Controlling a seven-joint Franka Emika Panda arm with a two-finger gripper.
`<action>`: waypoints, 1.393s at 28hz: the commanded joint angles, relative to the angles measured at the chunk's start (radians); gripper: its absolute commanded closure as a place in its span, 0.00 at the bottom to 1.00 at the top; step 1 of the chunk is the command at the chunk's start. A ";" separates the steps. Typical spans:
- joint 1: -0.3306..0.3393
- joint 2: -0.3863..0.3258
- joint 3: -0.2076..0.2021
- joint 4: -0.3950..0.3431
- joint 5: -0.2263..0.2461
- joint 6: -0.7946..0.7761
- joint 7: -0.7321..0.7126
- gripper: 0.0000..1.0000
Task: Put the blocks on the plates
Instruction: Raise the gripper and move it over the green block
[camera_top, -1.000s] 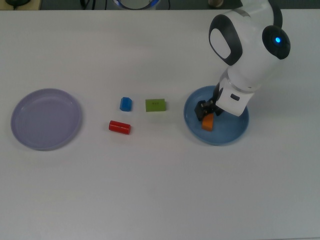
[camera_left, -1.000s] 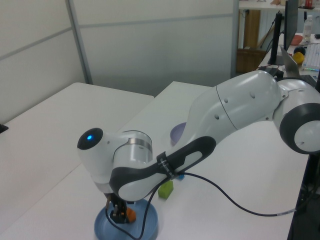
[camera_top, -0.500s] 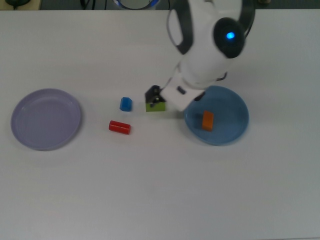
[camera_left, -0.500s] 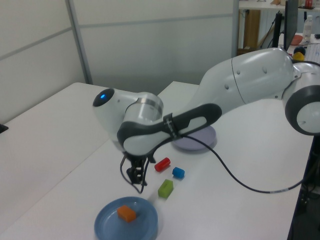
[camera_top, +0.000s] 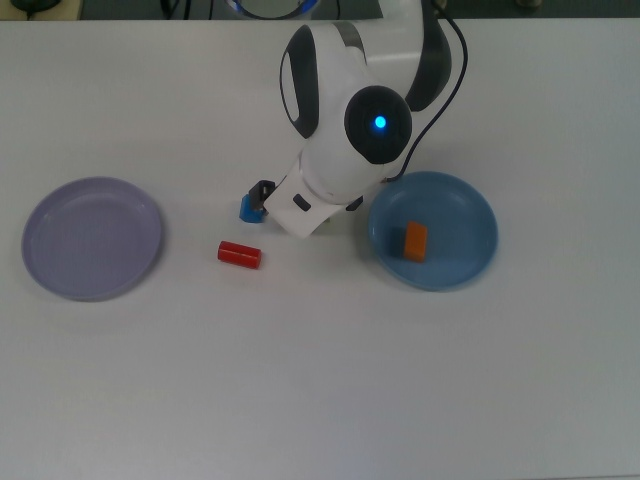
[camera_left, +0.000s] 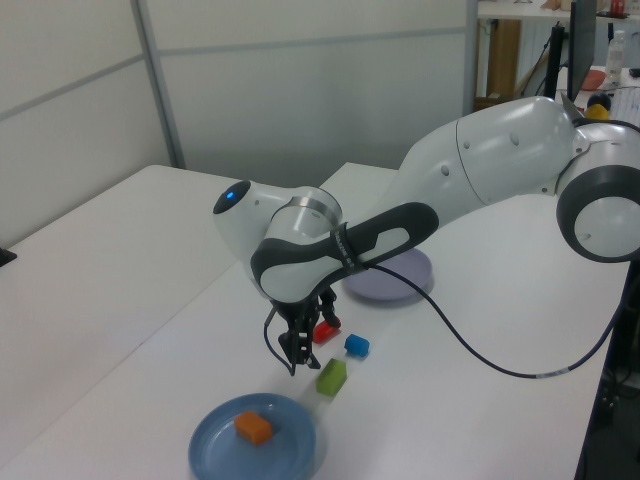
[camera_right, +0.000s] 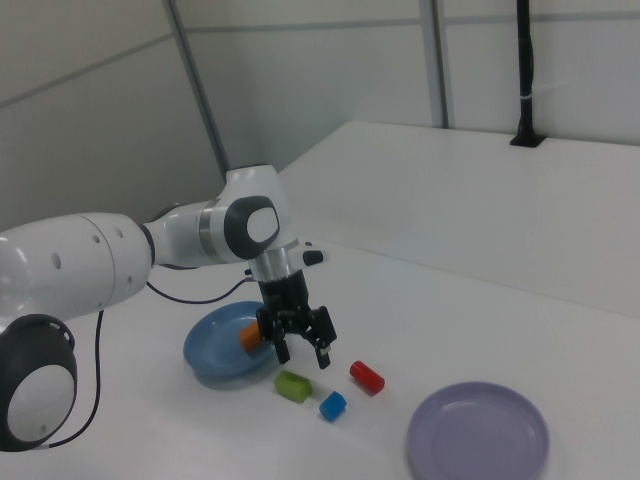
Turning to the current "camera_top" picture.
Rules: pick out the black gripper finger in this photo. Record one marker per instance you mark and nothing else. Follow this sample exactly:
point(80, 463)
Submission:
point(260, 195)
point(354, 204)

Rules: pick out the blue block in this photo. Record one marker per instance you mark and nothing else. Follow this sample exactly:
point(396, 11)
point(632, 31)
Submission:
point(247, 214)

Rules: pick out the red cylinder block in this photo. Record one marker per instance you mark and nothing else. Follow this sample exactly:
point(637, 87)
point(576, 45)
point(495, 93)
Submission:
point(239, 254)

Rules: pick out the orange block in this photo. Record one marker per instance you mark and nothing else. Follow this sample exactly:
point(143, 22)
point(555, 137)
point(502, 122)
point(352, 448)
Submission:
point(416, 241)

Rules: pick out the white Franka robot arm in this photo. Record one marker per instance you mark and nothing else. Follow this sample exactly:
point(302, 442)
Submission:
point(330, 150)

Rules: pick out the blue plate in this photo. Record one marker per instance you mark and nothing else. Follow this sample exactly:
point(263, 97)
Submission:
point(450, 220)

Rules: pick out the purple plate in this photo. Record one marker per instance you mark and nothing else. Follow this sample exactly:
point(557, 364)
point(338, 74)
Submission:
point(90, 240)

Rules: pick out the wooden board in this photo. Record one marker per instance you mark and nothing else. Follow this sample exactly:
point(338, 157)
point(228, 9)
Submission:
point(70, 12)

